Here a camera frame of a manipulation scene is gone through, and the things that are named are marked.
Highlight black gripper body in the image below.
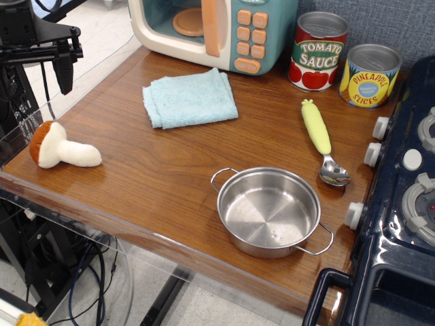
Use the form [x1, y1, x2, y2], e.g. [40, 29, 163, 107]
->
[1, 26, 84, 65]

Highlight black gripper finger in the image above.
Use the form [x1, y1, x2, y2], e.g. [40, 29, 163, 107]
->
[52, 56, 73, 95]

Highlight stainless steel pot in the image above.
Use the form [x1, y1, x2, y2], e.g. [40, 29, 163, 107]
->
[215, 166, 322, 259]

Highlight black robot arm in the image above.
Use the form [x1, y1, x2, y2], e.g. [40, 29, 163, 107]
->
[1, 1, 83, 94]

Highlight light blue folded cloth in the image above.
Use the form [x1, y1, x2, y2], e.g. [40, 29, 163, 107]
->
[143, 68, 239, 130]

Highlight plush mushroom toy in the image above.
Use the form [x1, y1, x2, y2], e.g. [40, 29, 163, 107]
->
[29, 121, 103, 168]

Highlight orange microwave turntable plate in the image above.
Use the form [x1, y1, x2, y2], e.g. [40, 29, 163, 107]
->
[173, 7, 204, 37]

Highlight teal toy microwave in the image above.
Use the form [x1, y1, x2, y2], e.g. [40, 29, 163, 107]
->
[128, 0, 298, 75]

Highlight tomato sauce can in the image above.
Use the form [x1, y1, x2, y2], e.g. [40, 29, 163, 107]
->
[288, 11, 349, 91]

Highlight pineapple slices can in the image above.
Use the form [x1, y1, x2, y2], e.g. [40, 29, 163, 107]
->
[339, 43, 402, 109]

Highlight white stove knob middle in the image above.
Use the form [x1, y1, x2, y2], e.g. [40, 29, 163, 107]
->
[364, 143, 382, 168]

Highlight white stove knob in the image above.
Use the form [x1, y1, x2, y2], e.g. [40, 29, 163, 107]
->
[372, 117, 389, 141]
[364, 143, 382, 168]
[345, 202, 364, 230]

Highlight white stove knob upper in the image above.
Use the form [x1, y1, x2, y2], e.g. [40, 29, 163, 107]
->
[372, 117, 389, 141]

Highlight white stove knob lower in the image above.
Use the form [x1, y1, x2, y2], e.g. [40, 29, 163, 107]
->
[345, 202, 364, 230]

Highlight dark blue toy stove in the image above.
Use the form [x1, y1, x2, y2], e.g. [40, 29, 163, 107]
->
[303, 56, 434, 325]

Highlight blue cable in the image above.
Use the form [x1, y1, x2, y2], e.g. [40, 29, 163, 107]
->
[67, 240, 106, 326]

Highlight black cable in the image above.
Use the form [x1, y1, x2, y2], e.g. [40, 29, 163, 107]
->
[49, 234, 120, 326]

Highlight spoon with yellow-green handle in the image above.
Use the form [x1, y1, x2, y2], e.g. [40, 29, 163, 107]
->
[301, 99, 351, 187]

